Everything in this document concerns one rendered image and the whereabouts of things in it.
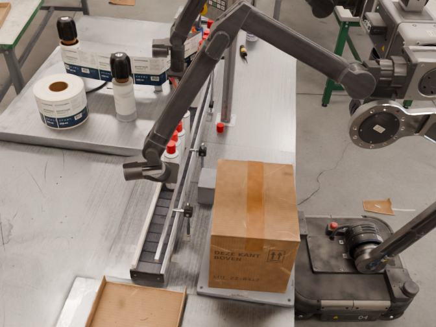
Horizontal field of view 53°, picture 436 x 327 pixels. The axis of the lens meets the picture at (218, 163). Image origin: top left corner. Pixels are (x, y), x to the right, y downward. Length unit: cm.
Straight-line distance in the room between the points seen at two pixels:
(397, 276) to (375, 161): 118
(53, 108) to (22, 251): 59
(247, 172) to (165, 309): 48
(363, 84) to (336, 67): 8
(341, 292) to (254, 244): 106
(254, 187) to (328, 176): 177
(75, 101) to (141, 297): 86
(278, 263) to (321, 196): 165
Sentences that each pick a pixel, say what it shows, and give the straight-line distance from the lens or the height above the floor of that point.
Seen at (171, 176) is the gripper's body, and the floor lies 106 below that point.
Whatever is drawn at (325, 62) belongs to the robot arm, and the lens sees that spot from 119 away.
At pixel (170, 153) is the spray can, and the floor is 105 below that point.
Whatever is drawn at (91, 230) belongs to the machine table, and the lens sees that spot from 159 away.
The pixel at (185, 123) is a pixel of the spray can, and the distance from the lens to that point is 169.
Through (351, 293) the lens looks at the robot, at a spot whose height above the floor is 24.
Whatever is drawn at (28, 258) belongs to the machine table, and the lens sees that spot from 158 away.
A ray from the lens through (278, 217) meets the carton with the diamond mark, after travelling 124.
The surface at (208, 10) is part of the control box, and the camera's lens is 179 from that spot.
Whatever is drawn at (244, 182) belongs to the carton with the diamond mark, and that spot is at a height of 112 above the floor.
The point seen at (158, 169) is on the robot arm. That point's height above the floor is 115.
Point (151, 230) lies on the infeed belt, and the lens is 150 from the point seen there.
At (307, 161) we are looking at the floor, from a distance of 310.
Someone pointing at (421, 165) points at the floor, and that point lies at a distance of 339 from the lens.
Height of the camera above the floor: 206
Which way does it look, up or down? 44 degrees down
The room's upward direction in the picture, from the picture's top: 4 degrees clockwise
